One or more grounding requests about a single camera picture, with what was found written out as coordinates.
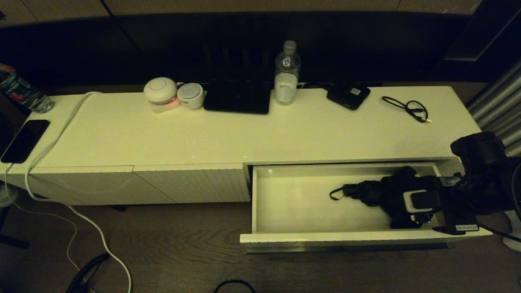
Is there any black umbrella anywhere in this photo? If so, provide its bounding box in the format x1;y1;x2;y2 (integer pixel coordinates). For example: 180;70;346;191
330;166;443;230

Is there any white drawer with dark handle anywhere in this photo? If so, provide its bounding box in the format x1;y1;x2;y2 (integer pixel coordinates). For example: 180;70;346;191
239;162;494;254

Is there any water bottle with green label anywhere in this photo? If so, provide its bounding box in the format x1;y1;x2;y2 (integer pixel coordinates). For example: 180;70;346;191
0;70;55;114

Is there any white low cabinet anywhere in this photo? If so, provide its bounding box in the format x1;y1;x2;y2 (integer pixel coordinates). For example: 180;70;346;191
0;85;501;206

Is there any grey curtain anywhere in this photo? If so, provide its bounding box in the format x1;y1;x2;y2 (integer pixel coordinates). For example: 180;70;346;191
466;61;521;251

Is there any small black box with label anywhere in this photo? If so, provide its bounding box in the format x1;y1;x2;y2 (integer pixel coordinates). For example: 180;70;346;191
327;83;371;110

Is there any clear bottle with grey cap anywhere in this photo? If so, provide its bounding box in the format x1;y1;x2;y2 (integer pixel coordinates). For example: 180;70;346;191
274;39;302;105

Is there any black flat set-top box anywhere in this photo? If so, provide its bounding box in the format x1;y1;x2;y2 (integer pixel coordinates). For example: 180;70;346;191
204;79;271;114

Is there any small white round speaker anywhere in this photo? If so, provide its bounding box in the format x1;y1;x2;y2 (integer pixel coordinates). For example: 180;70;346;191
177;83;205;109

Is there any white dome device pink base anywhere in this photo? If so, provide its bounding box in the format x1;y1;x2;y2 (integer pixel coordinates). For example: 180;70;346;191
143;77;182;114

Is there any black smartphone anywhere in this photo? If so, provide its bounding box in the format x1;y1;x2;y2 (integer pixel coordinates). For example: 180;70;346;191
1;119;51;164

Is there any pale round floor object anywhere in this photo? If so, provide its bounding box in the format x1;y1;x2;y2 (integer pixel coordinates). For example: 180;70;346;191
0;182;19;208

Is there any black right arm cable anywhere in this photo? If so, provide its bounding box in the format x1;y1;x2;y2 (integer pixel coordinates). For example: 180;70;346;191
478;222;521;243

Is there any black audio cable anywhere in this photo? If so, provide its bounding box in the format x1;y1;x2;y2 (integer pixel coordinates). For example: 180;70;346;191
382;95;432;123

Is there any black floor cable loop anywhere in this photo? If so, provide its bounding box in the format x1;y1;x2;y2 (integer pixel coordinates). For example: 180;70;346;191
214;280;256;293

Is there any black coiled cable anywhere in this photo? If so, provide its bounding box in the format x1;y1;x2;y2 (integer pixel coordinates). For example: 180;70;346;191
66;253;111;293

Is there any thin white charging cable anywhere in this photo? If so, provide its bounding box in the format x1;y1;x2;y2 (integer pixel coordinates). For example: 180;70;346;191
6;163;96;293

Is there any thick white power cable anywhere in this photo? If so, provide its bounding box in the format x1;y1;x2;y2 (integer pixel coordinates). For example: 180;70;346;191
25;92;133;293

